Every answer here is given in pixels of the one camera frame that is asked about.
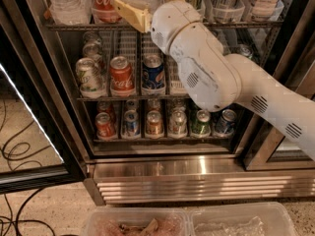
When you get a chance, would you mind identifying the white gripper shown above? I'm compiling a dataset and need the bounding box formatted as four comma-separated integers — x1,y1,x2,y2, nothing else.
110,0,204,55

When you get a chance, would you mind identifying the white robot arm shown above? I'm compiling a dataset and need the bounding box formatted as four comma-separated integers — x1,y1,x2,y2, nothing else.
110,0,315,159

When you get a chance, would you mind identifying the red Coca-Cola bottle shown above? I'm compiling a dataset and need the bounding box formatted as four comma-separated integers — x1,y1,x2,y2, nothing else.
92,0,121,23

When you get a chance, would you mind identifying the clear water bottle left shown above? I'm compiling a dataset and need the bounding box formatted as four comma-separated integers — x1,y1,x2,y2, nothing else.
49,0,92,26

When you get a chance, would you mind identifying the glass fridge door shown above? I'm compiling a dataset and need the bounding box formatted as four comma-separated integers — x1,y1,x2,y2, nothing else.
0,18,85,194

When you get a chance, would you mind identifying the silver striped tall can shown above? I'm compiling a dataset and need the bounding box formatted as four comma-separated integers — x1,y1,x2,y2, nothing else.
211,0,245,24

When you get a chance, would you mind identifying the blue Pepsi can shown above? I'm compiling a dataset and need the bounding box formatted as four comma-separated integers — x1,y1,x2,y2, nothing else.
142,54,165,95

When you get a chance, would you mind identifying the silver can behind left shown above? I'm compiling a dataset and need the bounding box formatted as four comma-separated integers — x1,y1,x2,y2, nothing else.
83,31,104,67

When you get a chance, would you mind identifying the red Coca-Cola can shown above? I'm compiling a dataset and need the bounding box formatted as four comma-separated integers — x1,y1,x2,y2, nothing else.
109,56,135,96

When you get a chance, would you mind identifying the white green soda can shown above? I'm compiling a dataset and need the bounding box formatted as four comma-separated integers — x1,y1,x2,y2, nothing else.
76,58,106,98

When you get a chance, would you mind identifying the small silver can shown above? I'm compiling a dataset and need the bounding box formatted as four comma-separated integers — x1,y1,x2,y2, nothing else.
168,110,187,138

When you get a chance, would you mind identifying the small orange can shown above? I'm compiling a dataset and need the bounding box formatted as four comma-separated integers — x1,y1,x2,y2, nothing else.
146,110,163,137

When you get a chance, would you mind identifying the small red can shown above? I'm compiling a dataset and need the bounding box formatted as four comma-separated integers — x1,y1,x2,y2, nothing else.
95,112,116,140

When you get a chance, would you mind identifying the small green can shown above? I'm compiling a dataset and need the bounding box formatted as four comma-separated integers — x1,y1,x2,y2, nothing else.
191,110,211,137

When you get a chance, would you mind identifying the small dark blue can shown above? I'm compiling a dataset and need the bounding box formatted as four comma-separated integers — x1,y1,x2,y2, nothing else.
215,109,237,136

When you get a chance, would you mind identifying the left clear plastic bin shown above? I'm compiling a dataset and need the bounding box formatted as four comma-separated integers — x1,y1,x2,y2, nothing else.
80,207,190,236

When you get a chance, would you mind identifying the clear plastic bin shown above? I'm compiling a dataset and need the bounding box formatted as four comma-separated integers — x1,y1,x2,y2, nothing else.
188,202,298,236
80,207,190,236

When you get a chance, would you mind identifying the right clear plastic bin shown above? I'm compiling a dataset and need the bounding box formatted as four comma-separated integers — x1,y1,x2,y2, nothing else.
188,202,298,236

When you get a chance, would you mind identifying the black floor cable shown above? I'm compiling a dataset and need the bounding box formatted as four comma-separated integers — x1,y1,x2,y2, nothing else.
0,98,57,236

